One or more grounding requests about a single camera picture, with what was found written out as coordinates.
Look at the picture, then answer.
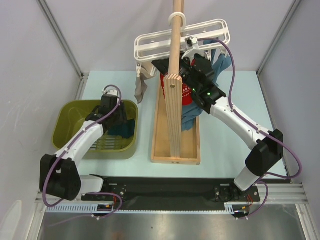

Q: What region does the red santa christmas sock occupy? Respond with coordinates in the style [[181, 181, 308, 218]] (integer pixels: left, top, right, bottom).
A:
[[159, 73, 165, 98]]

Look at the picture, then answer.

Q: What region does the white plastic clip hanger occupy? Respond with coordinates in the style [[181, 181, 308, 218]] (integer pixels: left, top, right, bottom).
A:
[[133, 13, 231, 65]]

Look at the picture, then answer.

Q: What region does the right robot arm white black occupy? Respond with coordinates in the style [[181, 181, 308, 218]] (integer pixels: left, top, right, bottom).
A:
[[179, 54, 284, 201]]

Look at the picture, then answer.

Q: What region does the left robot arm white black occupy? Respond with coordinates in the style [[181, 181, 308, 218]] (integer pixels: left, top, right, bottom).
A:
[[39, 89, 127, 207]]

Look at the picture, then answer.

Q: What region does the wooden pole stand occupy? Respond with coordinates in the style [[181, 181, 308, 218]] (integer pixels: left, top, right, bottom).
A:
[[164, 0, 185, 158]]

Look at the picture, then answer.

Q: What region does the light blue sock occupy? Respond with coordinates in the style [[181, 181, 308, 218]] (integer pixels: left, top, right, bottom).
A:
[[181, 49, 232, 132]]

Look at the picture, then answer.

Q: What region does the grey beige sock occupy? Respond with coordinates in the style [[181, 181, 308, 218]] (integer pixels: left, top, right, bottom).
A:
[[134, 62, 157, 104]]

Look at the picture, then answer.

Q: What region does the olive green plastic bin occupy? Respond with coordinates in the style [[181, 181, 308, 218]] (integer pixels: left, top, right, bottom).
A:
[[52, 99, 139, 160]]

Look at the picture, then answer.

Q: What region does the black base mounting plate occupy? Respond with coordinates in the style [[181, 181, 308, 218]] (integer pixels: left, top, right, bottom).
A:
[[81, 177, 260, 212]]

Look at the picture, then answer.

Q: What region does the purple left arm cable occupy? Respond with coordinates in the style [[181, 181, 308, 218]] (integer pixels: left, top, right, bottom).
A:
[[42, 84, 124, 217]]

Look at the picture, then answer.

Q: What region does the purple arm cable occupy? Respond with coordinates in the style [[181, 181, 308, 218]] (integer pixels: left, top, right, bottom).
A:
[[197, 37, 304, 218], [42, 84, 124, 217]]

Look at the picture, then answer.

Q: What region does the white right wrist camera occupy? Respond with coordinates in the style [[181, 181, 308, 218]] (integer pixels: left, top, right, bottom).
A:
[[181, 36, 204, 60]]

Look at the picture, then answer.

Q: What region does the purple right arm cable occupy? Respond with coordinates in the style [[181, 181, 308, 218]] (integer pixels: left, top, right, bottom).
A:
[[197, 37, 304, 218]]

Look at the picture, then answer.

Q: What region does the white slotted cable duct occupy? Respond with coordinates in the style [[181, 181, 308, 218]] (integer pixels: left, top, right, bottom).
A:
[[46, 203, 245, 215]]

